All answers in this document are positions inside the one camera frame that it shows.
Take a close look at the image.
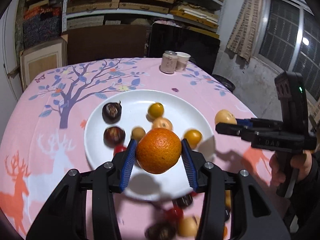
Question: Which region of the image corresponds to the red cherry tomato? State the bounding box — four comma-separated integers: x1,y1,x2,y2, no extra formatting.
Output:
113,145,126,156
190,191,198,197
165,206,184,222

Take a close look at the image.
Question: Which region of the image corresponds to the pink deer tablecloth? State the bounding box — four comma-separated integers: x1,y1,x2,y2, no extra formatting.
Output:
1,58,289,239

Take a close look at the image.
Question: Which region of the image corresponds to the black round stool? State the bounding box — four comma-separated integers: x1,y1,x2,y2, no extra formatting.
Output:
212,74,235,93

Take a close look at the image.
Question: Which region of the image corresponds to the right hand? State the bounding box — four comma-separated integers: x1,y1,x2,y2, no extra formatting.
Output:
268,150,313,187

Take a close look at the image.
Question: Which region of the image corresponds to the framed picture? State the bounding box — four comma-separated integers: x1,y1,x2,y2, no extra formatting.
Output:
20,35,68,91

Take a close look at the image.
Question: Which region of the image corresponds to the dark brown mangosteen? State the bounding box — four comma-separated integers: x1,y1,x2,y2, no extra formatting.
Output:
104,126,126,147
145,222,176,240
102,101,122,124

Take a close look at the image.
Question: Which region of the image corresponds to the striped yellow pepino melon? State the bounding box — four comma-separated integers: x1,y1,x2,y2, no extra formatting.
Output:
177,216,200,237

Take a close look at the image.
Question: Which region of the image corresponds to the right window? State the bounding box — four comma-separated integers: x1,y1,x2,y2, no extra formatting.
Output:
254,0,319,100

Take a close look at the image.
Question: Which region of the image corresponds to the black chair back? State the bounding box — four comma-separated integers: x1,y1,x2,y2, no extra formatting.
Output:
148,23,220,74

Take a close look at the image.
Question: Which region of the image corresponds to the white oval plate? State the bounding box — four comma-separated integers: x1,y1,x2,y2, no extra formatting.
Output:
84,90,214,201

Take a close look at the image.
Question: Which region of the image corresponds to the large orange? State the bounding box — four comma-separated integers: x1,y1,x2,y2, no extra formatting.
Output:
136,128,182,174

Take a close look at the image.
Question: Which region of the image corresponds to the pale yellow apple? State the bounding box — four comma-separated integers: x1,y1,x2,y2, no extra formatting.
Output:
214,109,237,125
152,117,173,131

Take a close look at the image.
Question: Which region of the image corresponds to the small tan longan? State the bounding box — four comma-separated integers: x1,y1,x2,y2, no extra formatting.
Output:
131,126,146,142

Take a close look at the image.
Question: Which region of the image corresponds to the beige hanging curtain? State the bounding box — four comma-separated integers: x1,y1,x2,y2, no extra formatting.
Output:
226,0,263,62

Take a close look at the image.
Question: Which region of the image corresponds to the metal storage shelf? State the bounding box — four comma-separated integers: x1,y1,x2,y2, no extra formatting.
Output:
61,0,224,32

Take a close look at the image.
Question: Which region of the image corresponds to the dark purple plum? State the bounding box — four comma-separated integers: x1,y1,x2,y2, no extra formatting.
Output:
172,194,193,209

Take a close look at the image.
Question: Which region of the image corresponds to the pink beverage can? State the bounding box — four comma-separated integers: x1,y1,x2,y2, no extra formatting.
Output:
159,50,178,74

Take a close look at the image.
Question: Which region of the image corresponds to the white paper cup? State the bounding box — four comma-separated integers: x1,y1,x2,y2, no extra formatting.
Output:
175,52,191,72

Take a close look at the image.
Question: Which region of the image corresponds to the dark wooden board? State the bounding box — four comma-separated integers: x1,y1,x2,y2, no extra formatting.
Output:
65,24,151,65

